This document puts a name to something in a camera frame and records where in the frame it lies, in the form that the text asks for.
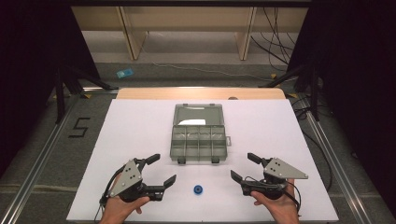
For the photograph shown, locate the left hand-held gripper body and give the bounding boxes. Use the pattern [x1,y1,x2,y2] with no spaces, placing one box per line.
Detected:
[106,158,151,203]

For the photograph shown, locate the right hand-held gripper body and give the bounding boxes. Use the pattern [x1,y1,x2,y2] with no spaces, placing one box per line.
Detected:
[248,157,310,201]

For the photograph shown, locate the grey clear compartment box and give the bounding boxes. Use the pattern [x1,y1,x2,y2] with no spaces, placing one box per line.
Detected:
[169,103,233,165]

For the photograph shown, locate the person's left hand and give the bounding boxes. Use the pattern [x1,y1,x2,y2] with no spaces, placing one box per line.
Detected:
[98,173,151,224]

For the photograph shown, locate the person's right hand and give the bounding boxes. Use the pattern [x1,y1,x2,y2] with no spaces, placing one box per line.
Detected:
[250,178,302,224]

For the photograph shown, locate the white board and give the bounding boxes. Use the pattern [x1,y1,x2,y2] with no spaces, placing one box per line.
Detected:
[65,98,340,223]

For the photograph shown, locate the wooden table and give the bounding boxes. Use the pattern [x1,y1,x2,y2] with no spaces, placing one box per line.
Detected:
[115,87,287,101]

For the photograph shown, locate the blue card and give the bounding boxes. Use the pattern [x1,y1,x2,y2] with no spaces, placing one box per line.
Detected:
[116,67,135,79]

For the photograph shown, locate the black metal stand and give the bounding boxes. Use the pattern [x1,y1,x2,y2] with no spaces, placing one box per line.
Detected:
[53,62,120,125]
[257,62,322,123]

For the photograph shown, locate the dark curtain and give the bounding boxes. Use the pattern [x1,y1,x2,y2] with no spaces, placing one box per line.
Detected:
[285,0,396,217]
[0,0,101,180]

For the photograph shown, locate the light wooden shelf unit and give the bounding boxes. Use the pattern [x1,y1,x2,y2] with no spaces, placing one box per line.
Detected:
[70,6,310,62]

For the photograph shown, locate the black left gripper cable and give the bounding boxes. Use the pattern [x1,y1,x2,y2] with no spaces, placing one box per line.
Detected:
[92,166,129,222]

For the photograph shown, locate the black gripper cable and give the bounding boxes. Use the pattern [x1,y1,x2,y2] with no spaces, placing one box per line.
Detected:
[92,166,129,222]
[244,175,303,216]

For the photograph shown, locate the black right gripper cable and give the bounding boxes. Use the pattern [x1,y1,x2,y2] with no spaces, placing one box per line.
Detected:
[244,175,303,216]

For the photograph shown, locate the black floor cable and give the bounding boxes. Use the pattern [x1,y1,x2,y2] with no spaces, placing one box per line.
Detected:
[290,96,334,192]

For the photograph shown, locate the aluminium floor rail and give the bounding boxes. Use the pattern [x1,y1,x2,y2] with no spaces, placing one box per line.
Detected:
[0,87,120,224]
[288,92,375,224]

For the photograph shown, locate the white floor cable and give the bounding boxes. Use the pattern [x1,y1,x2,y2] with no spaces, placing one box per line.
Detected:
[139,43,300,84]

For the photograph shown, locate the bundle of black cables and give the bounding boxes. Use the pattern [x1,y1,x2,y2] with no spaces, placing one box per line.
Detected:
[249,7,301,73]

